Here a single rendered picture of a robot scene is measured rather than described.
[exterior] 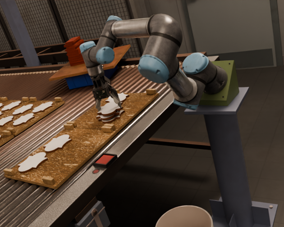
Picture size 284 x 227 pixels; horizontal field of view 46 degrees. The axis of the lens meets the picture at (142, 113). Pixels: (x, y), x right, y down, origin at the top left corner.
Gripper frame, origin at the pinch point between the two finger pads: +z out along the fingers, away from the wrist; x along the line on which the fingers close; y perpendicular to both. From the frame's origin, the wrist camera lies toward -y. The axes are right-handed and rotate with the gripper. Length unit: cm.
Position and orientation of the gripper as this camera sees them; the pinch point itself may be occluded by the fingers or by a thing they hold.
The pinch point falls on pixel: (110, 108)
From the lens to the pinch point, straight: 173.2
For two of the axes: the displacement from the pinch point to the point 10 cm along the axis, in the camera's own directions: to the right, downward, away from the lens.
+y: -0.8, 4.4, -8.9
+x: 9.6, -2.0, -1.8
